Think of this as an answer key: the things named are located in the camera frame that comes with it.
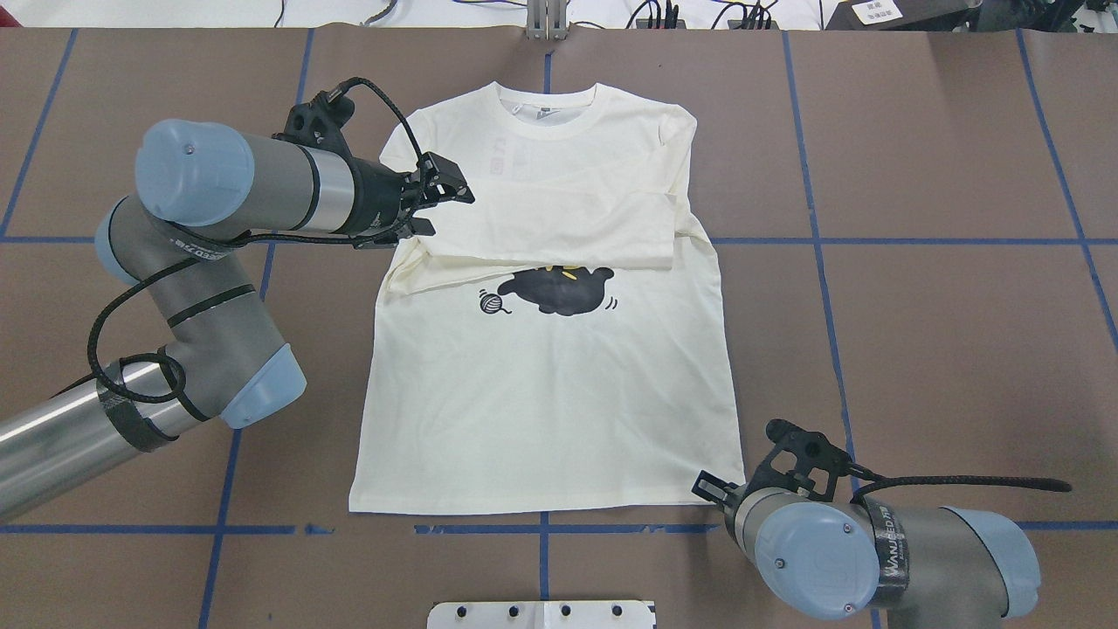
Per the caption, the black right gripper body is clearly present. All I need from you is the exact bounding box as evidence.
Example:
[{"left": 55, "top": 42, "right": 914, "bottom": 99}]
[{"left": 721, "top": 487, "right": 769, "bottom": 525}]

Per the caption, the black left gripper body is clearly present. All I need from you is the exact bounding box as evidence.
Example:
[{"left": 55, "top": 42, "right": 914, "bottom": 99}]
[{"left": 352, "top": 161, "right": 420, "bottom": 248}]

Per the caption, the cream long-sleeve cat shirt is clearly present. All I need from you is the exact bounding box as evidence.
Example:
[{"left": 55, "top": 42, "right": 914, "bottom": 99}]
[{"left": 348, "top": 83, "right": 746, "bottom": 516}]

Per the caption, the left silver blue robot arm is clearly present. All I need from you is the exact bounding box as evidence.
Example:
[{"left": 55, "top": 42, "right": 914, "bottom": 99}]
[{"left": 1, "top": 105, "right": 473, "bottom": 520}]

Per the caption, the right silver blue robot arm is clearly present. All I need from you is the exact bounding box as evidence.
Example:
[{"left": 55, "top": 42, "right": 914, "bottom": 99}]
[{"left": 694, "top": 471, "right": 1042, "bottom": 628}]

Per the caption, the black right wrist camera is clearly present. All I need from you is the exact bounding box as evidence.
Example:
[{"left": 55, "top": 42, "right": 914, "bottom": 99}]
[{"left": 743, "top": 418, "right": 861, "bottom": 502}]

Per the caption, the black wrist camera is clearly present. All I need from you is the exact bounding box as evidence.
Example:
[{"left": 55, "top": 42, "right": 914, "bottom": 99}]
[
  {"left": 271, "top": 90, "right": 356, "bottom": 156},
  {"left": 743, "top": 418, "right": 861, "bottom": 502}
]

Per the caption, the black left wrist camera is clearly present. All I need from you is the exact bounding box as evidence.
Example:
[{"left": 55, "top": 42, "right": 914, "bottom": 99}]
[{"left": 271, "top": 90, "right": 356, "bottom": 156}]

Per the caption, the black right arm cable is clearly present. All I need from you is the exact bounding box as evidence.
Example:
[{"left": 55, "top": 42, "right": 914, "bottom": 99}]
[{"left": 852, "top": 467, "right": 1073, "bottom": 503}]

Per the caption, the aluminium frame post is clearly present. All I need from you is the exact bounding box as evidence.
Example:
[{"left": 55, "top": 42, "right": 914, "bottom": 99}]
[{"left": 524, "top": 0, "right": 569, "bottom": 41}]

